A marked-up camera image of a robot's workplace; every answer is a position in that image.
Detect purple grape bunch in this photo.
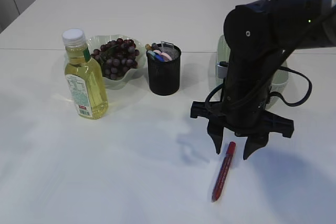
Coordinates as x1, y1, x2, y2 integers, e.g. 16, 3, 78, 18
90, 38, 140, 80

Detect clear plastic ruler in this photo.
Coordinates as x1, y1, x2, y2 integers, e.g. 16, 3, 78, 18
161, 40, 174, 52

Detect red marker pen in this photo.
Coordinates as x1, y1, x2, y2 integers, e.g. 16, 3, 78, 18
212, 142, 236, 202

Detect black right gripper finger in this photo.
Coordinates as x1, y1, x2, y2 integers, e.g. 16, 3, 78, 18
207, 120, 224, 154
243, 133, 269, 160

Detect yellow tea bottle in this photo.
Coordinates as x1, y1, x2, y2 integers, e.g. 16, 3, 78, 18
62, 28, 109, 120

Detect pink scissors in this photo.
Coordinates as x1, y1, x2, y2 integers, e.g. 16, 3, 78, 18
154, 50, 173, 62

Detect gold marker pen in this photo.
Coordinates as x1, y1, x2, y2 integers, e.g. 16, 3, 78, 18
145, 44, 153, 51

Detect green wavy glass plate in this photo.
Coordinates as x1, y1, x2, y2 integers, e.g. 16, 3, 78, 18
87, 34, 145, 87

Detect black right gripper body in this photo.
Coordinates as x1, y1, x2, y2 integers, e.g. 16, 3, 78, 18
191, 5, 294, 138

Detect green woven plastic basket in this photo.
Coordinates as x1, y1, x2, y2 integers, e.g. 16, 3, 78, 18
216, 35, 289, 94

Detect black mesh pen cup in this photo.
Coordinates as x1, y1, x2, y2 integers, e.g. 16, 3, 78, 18
146, 43, 181, 96

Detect blue scissors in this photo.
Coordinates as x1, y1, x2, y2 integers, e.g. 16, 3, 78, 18
146, 50, 165, 62

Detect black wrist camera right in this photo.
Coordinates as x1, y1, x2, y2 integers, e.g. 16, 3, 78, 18
216, 61, 228, 79

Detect silver marker pen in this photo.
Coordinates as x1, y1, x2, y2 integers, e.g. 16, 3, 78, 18
151, 43, 160, 50

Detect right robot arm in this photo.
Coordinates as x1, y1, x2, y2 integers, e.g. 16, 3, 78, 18
191, 0, 335, 159

